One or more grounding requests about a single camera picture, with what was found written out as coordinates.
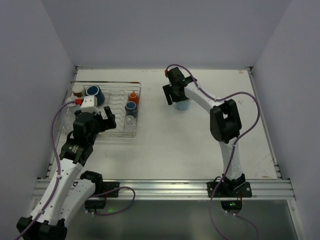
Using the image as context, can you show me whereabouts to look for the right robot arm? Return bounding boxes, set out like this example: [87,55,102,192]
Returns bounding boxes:
[162,67,246,196]

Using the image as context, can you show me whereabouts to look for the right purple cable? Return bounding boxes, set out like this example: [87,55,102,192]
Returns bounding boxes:
[165,64,261,240]

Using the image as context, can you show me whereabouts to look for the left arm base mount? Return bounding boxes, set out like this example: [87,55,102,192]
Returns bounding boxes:
[84,181,120,212]

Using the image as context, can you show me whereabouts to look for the aluminium front rail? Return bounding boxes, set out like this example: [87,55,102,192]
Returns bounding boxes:
[31,179,293,201]

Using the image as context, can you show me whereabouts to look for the small blue cup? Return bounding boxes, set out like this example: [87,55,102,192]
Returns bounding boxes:
[125,101,138,118]

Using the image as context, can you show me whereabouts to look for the white upside-down cup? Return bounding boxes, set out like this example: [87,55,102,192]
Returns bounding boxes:
[65,96,80,114]

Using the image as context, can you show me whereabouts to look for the purple cable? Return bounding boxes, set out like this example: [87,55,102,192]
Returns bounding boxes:
[14,98,83,240]
[165,64,261,240]

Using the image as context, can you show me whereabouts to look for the clear glass in rack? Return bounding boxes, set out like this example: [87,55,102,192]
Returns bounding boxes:
[124,115,137,133]

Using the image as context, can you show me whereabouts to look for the clear glass at left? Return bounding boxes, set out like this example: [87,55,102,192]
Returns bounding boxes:
[61,112,75,133]

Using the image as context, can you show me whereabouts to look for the orange cup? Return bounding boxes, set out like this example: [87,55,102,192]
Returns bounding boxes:
[128,91,139,105]

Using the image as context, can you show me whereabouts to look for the light blue mug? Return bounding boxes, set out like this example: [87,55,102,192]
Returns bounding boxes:
[175,99,191,111]

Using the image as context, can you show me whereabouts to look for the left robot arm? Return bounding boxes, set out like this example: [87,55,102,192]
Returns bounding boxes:
[16,106,117,240]

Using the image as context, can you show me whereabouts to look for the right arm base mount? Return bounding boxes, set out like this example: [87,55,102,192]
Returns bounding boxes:
[213,174,253,214]

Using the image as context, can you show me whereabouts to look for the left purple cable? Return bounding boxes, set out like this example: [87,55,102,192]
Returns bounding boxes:
[14,98,83,240]

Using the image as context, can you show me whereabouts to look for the beige cup with brown band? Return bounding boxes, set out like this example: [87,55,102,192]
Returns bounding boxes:
[72,84,86,99]

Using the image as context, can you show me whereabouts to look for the dark blue mug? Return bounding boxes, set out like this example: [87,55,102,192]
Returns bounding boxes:
[85,85,105,106]

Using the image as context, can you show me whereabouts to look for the metal wire dish rack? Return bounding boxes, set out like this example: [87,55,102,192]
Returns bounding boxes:
[66,80,141,140]

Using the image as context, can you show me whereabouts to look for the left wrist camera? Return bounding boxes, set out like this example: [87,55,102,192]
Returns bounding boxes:
[80,95,99,114]

